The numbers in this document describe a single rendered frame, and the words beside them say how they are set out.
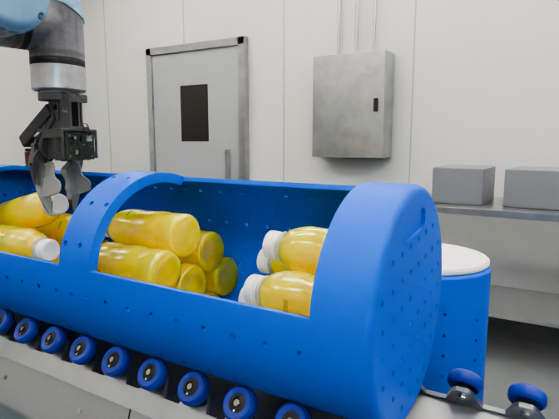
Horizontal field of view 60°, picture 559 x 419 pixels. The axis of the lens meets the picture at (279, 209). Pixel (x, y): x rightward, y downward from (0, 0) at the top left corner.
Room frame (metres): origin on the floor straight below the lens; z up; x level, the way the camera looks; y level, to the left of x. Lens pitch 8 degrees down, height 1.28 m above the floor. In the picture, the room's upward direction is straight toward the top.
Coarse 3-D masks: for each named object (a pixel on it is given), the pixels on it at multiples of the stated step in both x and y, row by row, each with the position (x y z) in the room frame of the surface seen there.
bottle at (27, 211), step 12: (36, 192) 0.91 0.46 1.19; (0, 204) 0.96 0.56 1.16; (12, 204) 0.92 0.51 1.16; (24, 204) 0.89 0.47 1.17; (36, 204) 0.88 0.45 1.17; (0, 216) 0.93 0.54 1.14; (12, 216) 0.91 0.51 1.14; (24, 216) 0.89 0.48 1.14; (36, 216) 0.89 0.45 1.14; (48, 216) 0.89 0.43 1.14
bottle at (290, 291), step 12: (264, 276) 0.60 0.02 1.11; (276, 276) 0.57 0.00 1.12; (288, 276) 0.56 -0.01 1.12; (300, 276) 0.56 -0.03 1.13; (312, 276) 0.55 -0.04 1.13; (264, 288) 0.57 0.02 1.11; (276, 288) 0.55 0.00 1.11; (288, 288) 0.55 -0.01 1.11; (300, 288) 0.54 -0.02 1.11; (312, 288) 0.53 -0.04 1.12; (264, 300) 0.56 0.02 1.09; (276, 300) 0.55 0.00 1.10; (288, 300) 0.54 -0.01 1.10; (300, 300) 0.53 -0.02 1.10; (288, 312) 0.54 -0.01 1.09; (300, 312) 0.53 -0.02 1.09
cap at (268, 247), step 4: (268, 232) 0.64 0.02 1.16; (272, 232) 0.64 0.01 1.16; (276, 232) 0.64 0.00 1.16; (280, 232) 0.64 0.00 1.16; (268, 236) 0.63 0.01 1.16; (272, 236) 0.63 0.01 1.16; (276, 236) 0.63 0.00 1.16; (264, 240) 0.63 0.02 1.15; (268, 240) 0.63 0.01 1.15; (272, 240) 0.63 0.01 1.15; (264, 244) 0.63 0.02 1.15; (268, 244) 0.63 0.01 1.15; (272, 244) 0.62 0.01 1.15; (264, 248) 0.63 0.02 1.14; (268, 248) 0.63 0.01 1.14; (272, 248) 0.62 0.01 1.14; (264, 252) 0.63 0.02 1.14; (268, 252) 0.63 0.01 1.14; (272, 252) 0.62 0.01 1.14; (268, 256) 0.63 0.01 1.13; (272, 256) 0.63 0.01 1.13
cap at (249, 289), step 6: (252, 276) 0.60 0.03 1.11; (258, 276) 0.60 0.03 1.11; (246, 282) 0.60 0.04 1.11; (252, 282) 0.59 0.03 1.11; (246, 288) 0.59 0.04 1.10; (252, 288) 0.59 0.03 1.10; (246, 294) 0.59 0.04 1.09; (252, 294) 0.59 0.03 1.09; (246, 300) 0.59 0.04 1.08; (252, 300) 0.59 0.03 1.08
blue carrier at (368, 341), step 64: (0, 192) 1.00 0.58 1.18; (64, 192) 1.07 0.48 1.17; (128, 192) 0.70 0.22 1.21; (192, 192) 0.84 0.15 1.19; (256, 192) 0.76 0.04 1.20; (320, 192) 0.68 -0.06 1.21; (384, 192) 0.53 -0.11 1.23; (0, 256) 0.75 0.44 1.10; (64, 256) 0.67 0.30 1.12; (256, 256) 0.83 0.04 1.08; (320, 256) 0.48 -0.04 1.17; (384, 256) 0.46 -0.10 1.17; (64, 320) 0.71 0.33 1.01; (128, 320) 0.61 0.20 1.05; (192, 320) 0.54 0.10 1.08; (256, 320) 0.49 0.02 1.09; (320, 320) 0.46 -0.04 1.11; (384, 320) 0.46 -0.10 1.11; (256, 384) 0.54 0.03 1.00; (320, 384) 0.47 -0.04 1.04; (384, 384) 0.46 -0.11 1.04
